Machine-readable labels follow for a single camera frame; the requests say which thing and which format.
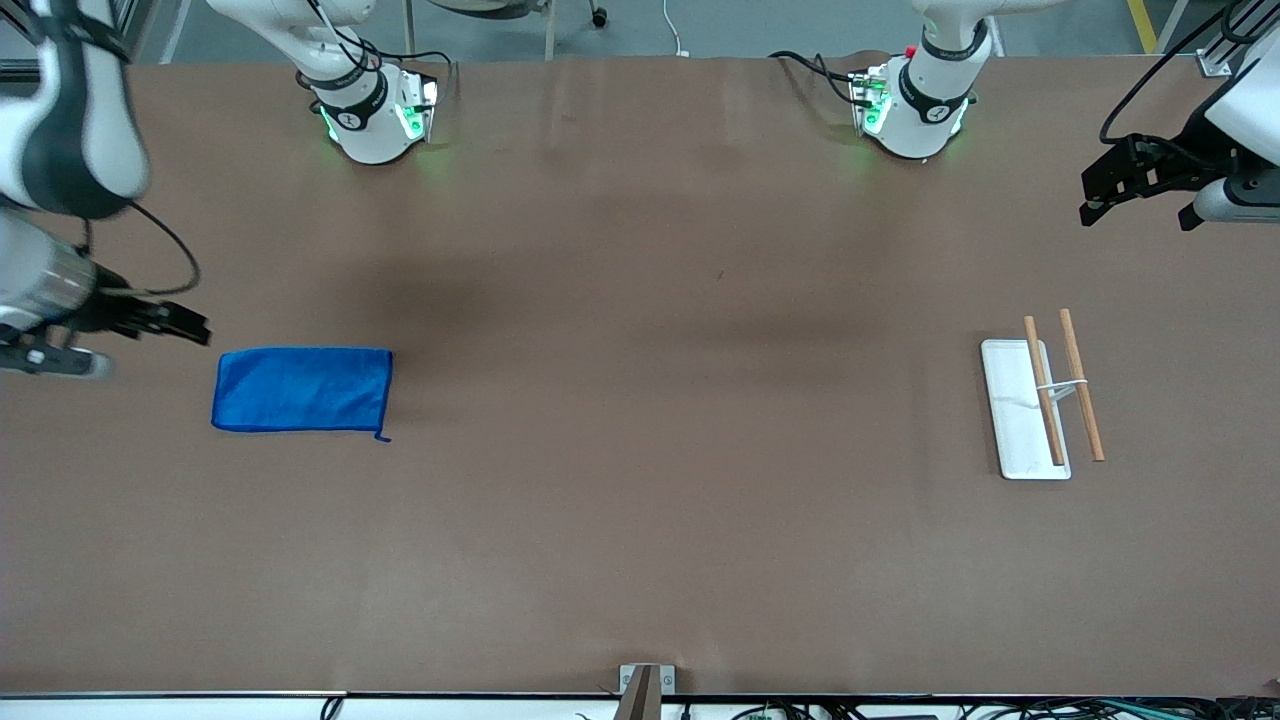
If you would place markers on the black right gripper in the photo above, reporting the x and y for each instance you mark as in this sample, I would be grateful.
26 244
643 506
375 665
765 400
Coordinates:
112 312

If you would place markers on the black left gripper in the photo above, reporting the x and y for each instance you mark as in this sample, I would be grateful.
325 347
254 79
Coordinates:
1183 164

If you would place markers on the blue microfibre towel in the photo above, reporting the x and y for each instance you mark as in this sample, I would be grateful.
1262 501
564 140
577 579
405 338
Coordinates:
300 390

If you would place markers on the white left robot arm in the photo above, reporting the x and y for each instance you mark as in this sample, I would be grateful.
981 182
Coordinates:
915 125

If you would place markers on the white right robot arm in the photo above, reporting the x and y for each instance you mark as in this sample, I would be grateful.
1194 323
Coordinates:
370 130

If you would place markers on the white rack with wooden rods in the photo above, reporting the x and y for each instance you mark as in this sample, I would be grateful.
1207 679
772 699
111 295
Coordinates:
1020 420

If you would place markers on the brown table cover sheet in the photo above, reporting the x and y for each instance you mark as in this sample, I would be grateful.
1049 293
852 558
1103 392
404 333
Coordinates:
640 500

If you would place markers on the chair base with caster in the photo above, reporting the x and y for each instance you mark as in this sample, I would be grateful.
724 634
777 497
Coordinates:
598 15

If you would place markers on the aluminium frame profile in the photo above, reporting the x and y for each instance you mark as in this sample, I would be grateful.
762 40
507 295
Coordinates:
120 15
1214 66

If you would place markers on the brown camera post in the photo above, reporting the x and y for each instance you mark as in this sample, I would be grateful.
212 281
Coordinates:
640 700

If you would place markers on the grey metal bracket plate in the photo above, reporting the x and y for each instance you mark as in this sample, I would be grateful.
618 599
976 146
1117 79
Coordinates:
668 678

